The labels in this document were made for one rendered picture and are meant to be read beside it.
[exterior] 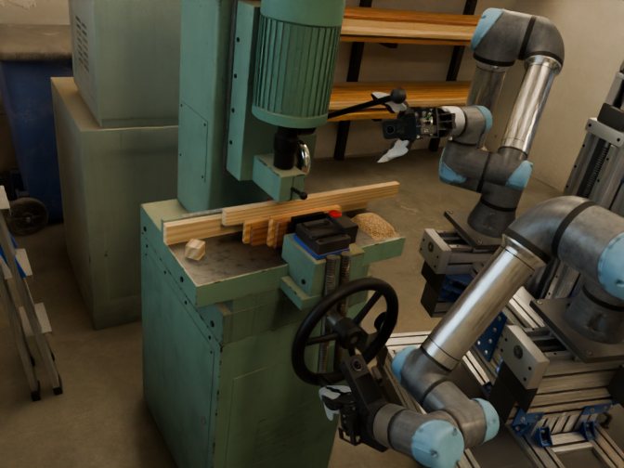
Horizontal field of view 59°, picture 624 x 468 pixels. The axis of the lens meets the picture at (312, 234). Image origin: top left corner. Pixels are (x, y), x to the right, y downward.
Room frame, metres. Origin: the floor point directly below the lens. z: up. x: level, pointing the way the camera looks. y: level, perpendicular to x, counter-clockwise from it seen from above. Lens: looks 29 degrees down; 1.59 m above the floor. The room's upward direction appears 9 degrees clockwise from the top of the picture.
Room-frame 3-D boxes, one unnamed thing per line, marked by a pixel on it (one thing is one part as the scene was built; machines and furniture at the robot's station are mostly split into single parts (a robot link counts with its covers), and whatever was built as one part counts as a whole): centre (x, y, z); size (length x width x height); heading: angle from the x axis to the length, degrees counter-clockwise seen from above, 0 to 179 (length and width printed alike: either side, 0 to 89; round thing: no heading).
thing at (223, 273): (1.16, 0.02, 0.87); 0.61 x 0.30 x 0.06; 128
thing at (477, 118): (1.37, -0.34, 1.21); 0.11 x 0.08 x 0.09; 128
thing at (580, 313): (1.15, -0.74, 0.87); 0.15 x 0.15 x 0.10
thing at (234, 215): (1.32, 0.00, 0.95); 0.55 x 0.02 x 0.04; 128
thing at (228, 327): (1.34, 0.17, 0.76); 0.57 x 0.45 x 0.09; 38
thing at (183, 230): (1.26, 0.10, 0.93); 0.60 x 0.02 x 0.05; 128
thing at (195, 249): (1.05, 0.26, 0.92); 0.03 x 0.03 x 0.03; 80
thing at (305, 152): (1.42, 0.08, 1.02); 0.12 x 0.03 x 0.12; 38
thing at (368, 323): (1.29, -0.20, 0.58); 0.12 x 0.08 x 0.08; 38
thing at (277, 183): (1.26, 0.11, 1.03); 0.14 x 0.07 x 0.09; 38
